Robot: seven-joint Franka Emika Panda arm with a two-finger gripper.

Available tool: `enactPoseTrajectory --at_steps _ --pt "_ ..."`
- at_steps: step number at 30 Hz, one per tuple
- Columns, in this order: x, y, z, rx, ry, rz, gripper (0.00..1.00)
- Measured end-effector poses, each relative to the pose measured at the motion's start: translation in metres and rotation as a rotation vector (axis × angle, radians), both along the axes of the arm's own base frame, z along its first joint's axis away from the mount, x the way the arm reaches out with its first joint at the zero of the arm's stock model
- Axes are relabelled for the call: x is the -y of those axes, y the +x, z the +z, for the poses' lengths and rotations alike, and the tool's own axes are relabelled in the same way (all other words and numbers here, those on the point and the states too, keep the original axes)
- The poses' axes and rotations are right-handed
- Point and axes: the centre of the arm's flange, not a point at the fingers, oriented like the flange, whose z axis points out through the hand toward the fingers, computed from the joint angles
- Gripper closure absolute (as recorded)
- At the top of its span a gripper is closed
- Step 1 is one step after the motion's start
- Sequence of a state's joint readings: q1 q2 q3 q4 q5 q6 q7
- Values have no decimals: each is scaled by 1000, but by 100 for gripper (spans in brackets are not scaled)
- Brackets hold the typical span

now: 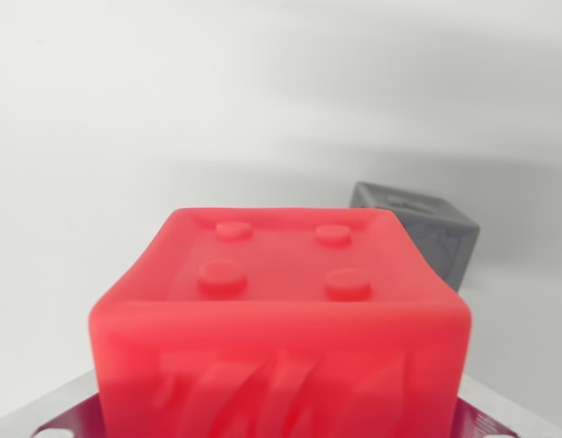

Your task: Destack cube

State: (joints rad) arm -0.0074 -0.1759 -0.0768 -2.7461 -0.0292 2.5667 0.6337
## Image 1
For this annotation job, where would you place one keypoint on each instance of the red cube with studs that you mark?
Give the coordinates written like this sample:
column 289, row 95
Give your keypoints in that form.
column 281, row 328

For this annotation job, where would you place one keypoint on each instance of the grey cube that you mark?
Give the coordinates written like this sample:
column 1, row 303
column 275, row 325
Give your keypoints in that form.
column 438, row 237

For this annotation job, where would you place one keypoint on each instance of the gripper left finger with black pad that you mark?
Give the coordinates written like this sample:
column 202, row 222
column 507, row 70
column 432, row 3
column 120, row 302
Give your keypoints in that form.
column 71, row 410

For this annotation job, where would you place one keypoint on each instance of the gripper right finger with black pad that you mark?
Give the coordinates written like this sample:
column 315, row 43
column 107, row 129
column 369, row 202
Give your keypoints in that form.
column 486, row 415

